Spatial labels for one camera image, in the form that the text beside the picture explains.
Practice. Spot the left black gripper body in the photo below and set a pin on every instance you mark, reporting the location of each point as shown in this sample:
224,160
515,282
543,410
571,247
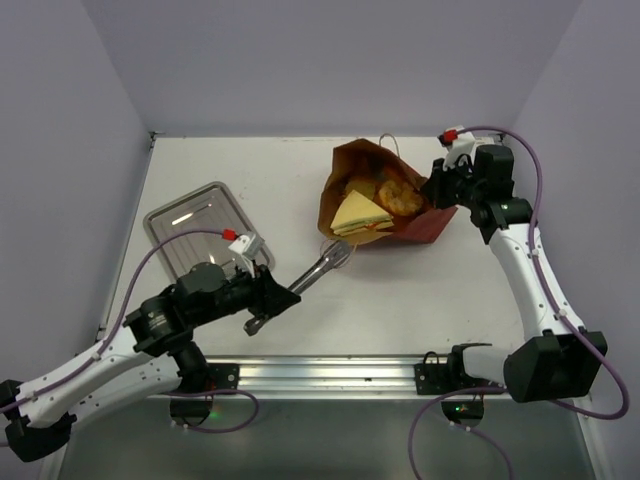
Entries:
263,292

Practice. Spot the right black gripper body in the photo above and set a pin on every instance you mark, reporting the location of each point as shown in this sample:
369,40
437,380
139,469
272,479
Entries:
446,188

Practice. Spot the sugared round fake bun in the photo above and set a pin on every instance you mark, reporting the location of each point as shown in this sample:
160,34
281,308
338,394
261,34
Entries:
400,199

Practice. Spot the fake bread slice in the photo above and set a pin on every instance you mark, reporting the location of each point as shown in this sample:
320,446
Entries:
362,185

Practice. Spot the metal tongs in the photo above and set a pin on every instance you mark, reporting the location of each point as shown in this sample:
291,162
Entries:
332,257

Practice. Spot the red brown paper bag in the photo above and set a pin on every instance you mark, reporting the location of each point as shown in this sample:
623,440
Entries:
365,158

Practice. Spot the fake triangle sandwich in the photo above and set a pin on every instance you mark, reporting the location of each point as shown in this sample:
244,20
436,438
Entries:
358,213

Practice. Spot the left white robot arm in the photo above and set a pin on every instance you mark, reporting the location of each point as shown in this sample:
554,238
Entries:
151,352

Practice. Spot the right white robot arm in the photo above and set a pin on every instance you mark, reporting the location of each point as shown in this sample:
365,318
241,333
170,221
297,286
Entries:
558,358

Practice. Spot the stainless steel tray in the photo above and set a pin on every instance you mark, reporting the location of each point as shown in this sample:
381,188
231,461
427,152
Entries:
211,206

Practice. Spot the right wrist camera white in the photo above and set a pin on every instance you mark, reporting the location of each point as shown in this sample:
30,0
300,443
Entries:
460,141

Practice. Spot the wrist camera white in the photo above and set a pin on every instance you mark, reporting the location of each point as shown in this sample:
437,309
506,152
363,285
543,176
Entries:
247,245
460,141

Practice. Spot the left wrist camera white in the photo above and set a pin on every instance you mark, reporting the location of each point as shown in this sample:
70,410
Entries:
247,245

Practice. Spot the aluminium mounting rail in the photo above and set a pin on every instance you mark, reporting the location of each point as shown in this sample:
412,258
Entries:
320,377

